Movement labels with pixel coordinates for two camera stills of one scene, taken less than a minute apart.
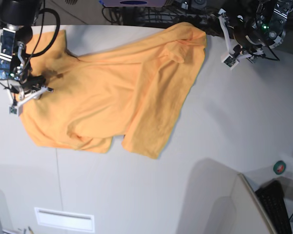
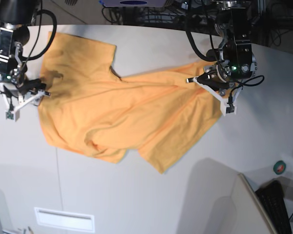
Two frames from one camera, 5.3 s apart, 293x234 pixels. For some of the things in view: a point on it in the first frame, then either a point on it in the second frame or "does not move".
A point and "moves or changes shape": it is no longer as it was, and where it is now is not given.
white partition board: (246, 215) does not move
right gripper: (247, 40) → (218, 78)
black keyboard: (271, 197) does not move
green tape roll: (279, 167) does not move
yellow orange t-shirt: (136, 89) moves or changes shape
